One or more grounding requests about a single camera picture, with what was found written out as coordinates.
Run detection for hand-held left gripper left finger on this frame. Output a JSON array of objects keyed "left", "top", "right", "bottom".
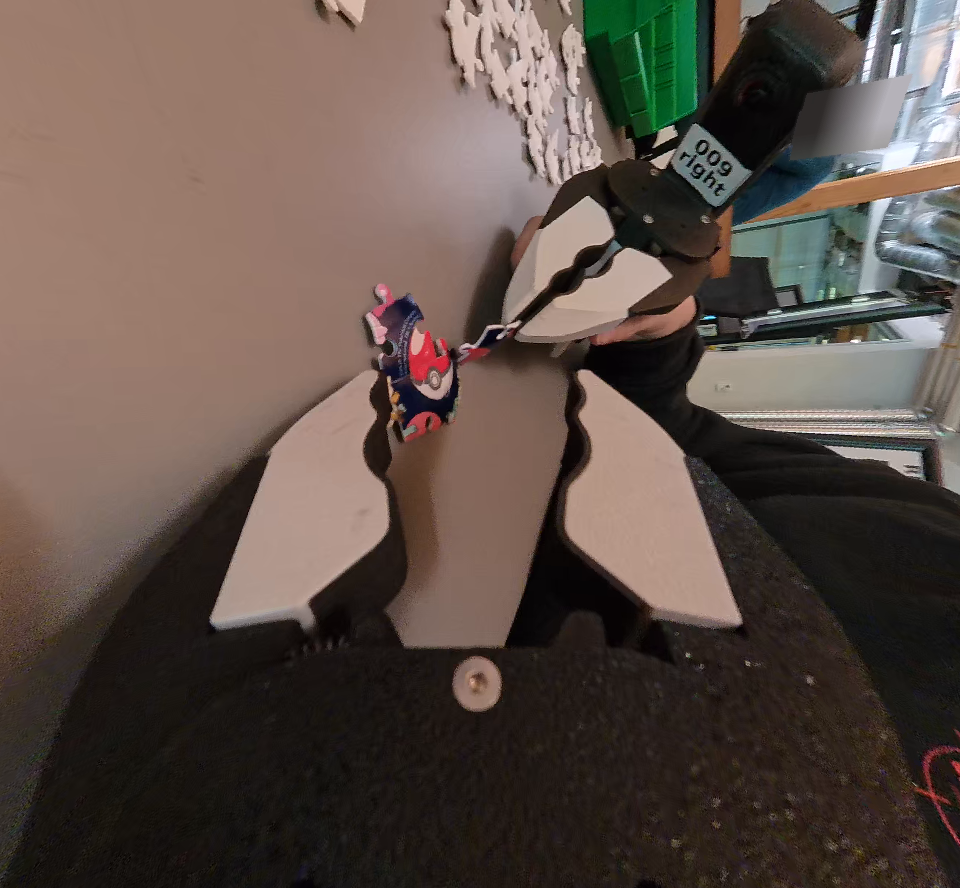
[{"left": 210, "top": 369, "right": 408, "bottom": 634}]

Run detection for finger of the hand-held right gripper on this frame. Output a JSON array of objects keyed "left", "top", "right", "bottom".
[
  {"left": 501, "top": 195, "right": 619, "bottom": 324},
  {"left": 516, "top": 249, "right": 674, "bottom": 358}
]

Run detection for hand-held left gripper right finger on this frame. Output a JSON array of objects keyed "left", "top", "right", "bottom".
[{"left": 555, "top": 369, "right": 744, "bottom": 630}]

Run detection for dark blue puzzle piece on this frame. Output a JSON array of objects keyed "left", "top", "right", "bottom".
[{"left": 456, "top": 320, "right": 524, "bottom": 368}]

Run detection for colourful joined puzzle pieces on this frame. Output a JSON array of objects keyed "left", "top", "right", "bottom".
[{"left": 363, "top": 284, "right": 462, "bottom": 444}]

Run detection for person's right forearm black sleeve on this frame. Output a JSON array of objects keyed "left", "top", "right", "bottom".
[{"left": 583, "top": 306, "right": 960, "bottom": 529}]

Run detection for scattered white puzzle pieces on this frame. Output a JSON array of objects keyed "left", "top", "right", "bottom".
[{"left": 292, "top": 0, "right": 609, "bottom": 184}]

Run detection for person's right hand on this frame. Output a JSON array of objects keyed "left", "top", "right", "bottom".
[{"left": 513, "top": 215, "right": 700, "bottom": 348}]

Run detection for black chair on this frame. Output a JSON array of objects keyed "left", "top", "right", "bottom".
[{"left": 697, "top": 258, "right": 783, "bottom": 321}]

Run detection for silver ventilation ducts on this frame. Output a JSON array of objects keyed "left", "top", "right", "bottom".
[{"left": 873, "top": 186, "right": 960, "bottom": 283}]

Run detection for person's black sweatshirt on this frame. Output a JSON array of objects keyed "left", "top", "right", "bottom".
[{"left": 750, "top": 486, "right": 960, "bottom": 888}]

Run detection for wooden post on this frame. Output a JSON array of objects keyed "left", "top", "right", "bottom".
[{"left": 735, "top": 156, "right": 960, "bottom": 227}]

